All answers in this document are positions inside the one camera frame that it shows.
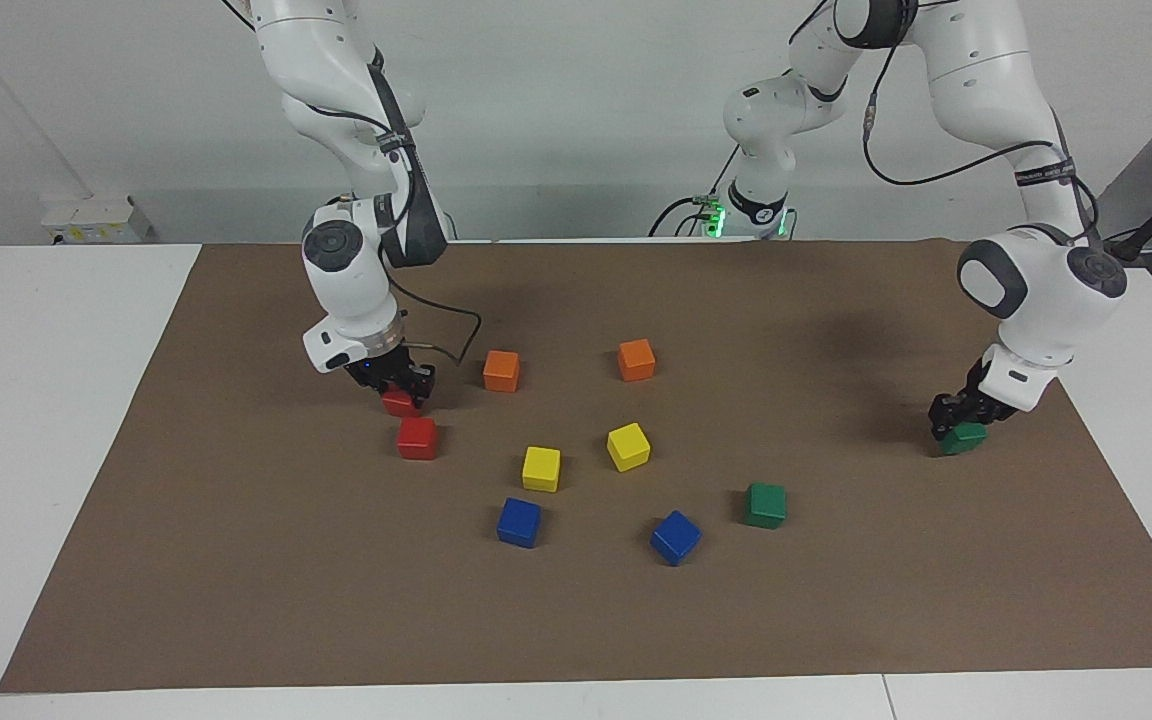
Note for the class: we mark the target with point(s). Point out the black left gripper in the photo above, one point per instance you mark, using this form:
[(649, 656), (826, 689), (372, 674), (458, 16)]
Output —
[(976, 402)]

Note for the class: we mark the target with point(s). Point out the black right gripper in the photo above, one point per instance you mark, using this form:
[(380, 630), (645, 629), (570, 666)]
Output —
[(381, 368)]

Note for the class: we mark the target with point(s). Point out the red cube block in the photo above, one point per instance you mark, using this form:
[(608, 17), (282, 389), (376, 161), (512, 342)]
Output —
[(398, 406), (417, 438)]

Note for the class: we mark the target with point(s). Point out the green cube block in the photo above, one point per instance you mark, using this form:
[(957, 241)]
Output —
[(765, 505), (964, 441)]

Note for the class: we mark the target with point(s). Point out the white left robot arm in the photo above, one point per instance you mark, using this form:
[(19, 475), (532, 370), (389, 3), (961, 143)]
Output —
[(986, 60)]

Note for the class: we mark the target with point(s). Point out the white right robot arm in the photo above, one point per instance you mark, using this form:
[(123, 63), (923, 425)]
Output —
[(336, 250)]

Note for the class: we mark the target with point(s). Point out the orange cube block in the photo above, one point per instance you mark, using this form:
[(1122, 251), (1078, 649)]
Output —
[(501, 371), (636, 360)]

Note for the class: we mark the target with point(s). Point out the yellow cube block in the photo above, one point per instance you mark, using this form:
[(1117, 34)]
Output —
[(541, 469), (628, 446)]

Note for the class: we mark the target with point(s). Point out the blue cube block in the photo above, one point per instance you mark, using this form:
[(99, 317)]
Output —
[(675, 538), (519, 522)]

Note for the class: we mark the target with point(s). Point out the brown table mat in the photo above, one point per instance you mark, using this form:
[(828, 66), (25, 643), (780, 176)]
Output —
[(836, 600)]

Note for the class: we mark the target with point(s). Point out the white power strip box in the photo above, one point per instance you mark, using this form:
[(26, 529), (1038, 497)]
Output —
[(96, 220)]

